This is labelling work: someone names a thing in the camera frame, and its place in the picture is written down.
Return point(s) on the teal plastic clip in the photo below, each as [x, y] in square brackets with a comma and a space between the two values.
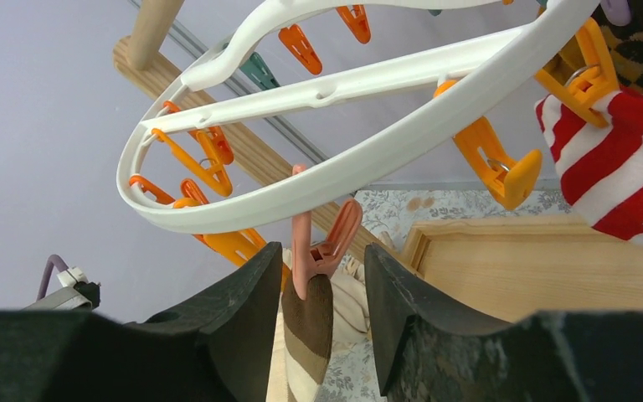
[258, 72]

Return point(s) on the red white striped sock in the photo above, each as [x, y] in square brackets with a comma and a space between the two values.
[600, 169]

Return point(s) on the beige crumpled cloth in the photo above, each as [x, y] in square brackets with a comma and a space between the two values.
[351, 322]

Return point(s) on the floral table mat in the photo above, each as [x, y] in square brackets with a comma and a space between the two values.
[389, 214]

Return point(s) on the brown tan striped sock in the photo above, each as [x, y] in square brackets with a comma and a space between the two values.
[303, 342]

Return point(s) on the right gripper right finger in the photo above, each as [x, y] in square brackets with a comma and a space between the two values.
[430, 347]

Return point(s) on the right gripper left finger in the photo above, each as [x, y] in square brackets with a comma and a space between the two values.
[214, 346]

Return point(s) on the orange plastic clip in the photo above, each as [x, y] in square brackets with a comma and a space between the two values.
[237, 247]
[210, 166]
[509, 182]
[594, 81]

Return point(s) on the pink plastic clip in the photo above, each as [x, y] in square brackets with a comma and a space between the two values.
[321, 258]

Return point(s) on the wooden hanging rack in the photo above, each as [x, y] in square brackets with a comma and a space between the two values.
[505, 267]

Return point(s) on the white round clip hanger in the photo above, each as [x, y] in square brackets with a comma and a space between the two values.
[449, 63]

